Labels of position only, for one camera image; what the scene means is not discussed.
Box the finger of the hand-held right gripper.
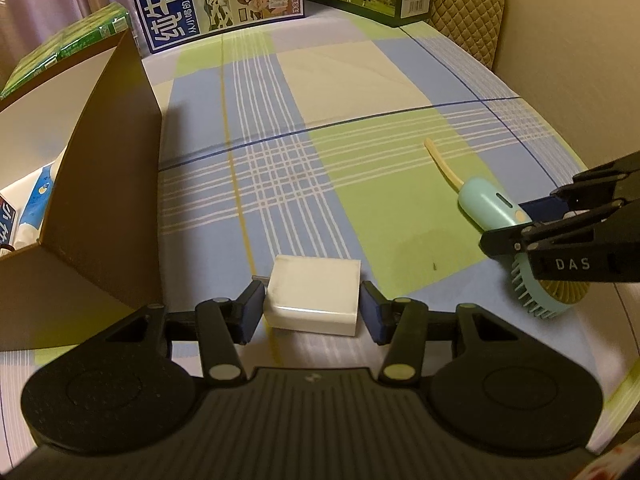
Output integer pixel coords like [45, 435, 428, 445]
[520, 150, 640, 223]
[480, 199, 628, 260]

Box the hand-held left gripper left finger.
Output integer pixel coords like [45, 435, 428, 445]
[107, 280, 265, 387]

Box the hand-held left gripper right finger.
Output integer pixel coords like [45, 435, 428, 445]
[360, 281, 518, 387]

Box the mint handheld fan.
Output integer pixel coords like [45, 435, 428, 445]
[424, 139, 591, 321]

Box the white charger block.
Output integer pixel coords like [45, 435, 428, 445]
[262, 254, 363, 337]

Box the brown cardboard box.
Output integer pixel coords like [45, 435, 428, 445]
[0, 30, 163, 353]

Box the white blue toothpaste tube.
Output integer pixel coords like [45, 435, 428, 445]
[14, 164, 66, 247]

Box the small dark blue box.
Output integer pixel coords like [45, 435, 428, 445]
[0, 192, 20, 253]

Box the red white patterned clothing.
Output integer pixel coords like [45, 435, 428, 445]
[587, 437, 640, 480]

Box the checked tablecloth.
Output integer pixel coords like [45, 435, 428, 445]
[0, 10, 640, 456]

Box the quilted beige chair cover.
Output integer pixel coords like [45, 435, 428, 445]
[430, 0, 510, 70]

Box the blue milk carton case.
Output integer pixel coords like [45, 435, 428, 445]
[122, 0, 307, 56]

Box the green drink carton pack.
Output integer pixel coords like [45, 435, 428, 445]
[0, 2, 133, 100]

